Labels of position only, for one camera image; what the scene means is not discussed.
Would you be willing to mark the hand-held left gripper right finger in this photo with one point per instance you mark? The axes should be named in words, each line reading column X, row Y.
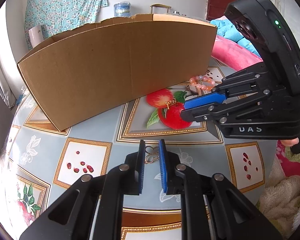
column 163, row 167

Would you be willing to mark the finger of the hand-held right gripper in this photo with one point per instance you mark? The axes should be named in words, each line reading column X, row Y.
column 202, row 100
column 195, row 115

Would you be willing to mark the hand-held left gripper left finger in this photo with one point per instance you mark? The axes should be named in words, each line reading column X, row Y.
column 141, row 167

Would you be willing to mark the gold drop earring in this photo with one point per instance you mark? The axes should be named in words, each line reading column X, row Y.
column 170, row 103

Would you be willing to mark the brown cardboard box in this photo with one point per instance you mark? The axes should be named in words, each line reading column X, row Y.
column 110, row 72

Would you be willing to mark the person's right hand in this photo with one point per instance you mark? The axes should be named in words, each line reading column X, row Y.
column 287, row 142

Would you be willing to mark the pink floral blanket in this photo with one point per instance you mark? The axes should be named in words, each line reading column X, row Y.
column 235, row 52

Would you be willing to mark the fruit print tablecloth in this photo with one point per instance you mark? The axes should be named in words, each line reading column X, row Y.
column 90, row 152

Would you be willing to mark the light blue quilt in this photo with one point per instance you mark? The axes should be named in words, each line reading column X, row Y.
column 230, row 30

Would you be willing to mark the dark red door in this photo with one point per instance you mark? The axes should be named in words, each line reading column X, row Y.
column 220, row 0

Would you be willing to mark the white fluffy blanket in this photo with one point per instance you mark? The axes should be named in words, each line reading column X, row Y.
column 280, row 192

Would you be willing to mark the blue water dispenser bottle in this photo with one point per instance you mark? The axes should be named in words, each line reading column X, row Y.
column 122, row 10

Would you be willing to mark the pale rolled mat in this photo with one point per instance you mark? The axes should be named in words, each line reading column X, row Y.
column 36, row 36

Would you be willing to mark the floral blue wall cloth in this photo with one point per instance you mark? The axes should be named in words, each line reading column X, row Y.
column 65, row 2

